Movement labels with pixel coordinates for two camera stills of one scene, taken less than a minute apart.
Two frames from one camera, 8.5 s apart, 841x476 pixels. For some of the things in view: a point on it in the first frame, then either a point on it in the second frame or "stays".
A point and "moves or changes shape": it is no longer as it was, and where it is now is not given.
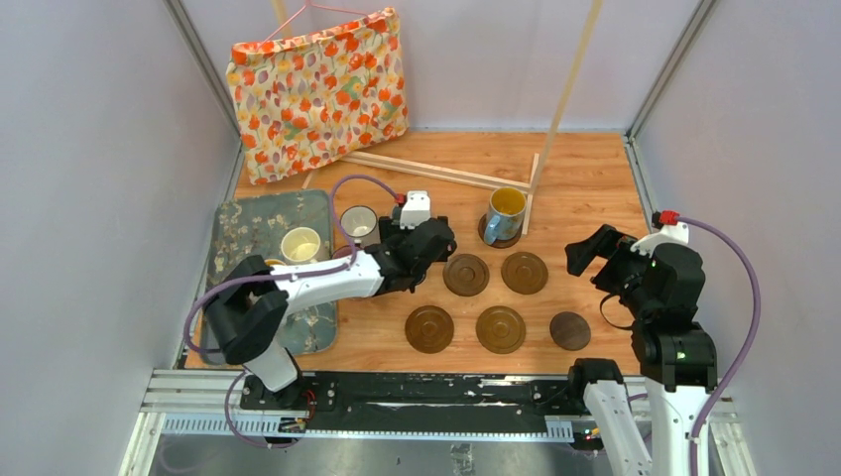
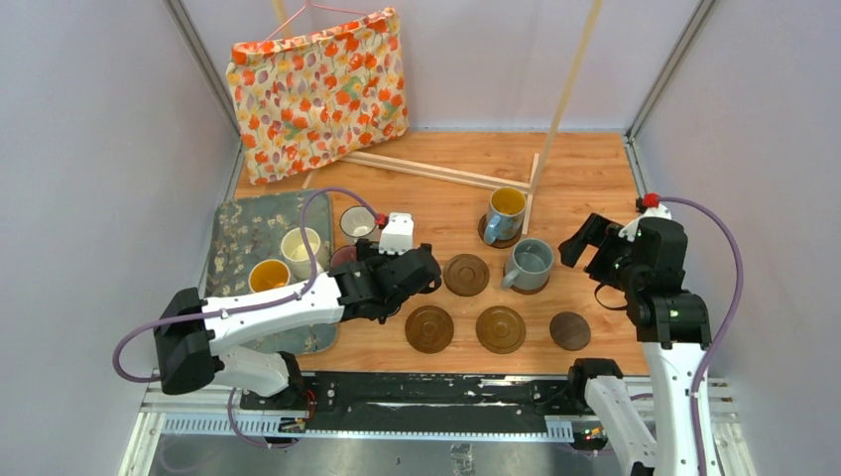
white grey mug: (361, 223) stays
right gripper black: (602, 243) stays
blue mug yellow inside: (505, 213) stays
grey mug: (397, 211) moves or changes shape
